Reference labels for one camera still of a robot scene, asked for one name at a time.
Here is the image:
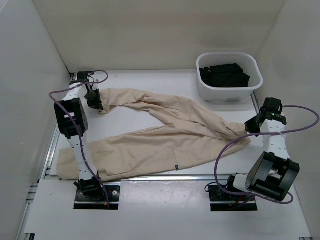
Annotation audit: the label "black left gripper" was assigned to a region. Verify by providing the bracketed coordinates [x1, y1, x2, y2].
[84, 88, 104, 111]

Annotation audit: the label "beige trousers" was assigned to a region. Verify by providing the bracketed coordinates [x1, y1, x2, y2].
[56, 87, 252, 182]

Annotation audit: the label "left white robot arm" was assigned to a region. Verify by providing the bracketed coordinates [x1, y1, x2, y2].
[49, 71, 106, 201]

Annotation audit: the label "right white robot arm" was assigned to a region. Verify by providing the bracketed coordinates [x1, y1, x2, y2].
[224, 97, 300, 202]

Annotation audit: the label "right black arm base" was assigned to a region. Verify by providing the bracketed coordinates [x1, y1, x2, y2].
[204, 182, 258, 212]

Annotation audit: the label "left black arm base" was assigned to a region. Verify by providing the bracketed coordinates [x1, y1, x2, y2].
[73, 181, 121, 210]

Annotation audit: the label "folded black trousers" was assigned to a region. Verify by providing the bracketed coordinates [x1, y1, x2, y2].
[199, 63, 250, 88]

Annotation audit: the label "white plastic basket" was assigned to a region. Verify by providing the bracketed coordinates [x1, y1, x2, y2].
[196, 52, 264, 102]

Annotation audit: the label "white front cover board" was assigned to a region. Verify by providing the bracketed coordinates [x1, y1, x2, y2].
[24, 180, 311, 240]

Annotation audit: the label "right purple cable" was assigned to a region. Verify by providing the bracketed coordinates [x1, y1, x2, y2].
[214, 104, 320, 208]

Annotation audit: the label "purple cable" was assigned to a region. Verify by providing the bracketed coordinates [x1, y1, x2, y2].
[48, 69, 111, 208]
[214, 104, 320, 208]

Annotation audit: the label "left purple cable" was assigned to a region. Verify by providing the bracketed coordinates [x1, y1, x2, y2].
[48, 69, 111, 208]

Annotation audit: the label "aluminium table frame rail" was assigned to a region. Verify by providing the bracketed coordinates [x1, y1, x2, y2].
[14, 71, 283, 240]

